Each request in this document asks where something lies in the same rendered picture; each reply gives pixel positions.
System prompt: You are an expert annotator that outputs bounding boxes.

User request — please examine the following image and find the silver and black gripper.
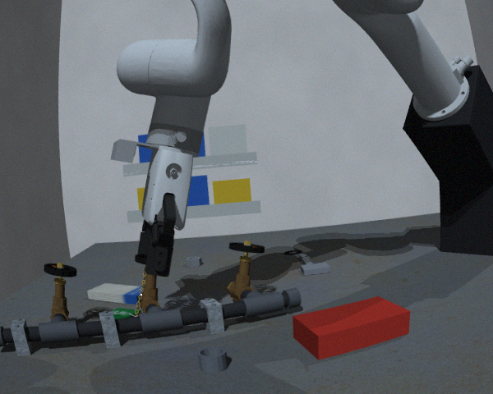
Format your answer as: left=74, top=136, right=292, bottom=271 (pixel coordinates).
left=138, top=145, right=199, bottom=277

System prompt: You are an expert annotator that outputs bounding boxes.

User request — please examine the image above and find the white and blue bag of cable ties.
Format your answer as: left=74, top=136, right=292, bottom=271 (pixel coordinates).
left=87, top=283, right=142, bottom=305

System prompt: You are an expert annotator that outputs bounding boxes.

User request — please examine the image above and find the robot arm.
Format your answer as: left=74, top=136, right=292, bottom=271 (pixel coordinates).
left=111, top=0, right=473, bottom=163

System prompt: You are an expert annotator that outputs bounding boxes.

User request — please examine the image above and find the red rectangular block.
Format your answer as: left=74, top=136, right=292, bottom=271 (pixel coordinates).
left=293, top=296, right=410, bottom=360

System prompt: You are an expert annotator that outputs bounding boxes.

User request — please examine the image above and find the dark grey pipe with three valves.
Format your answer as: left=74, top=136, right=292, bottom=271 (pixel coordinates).
left=0, top=241, right=302, bottom=356

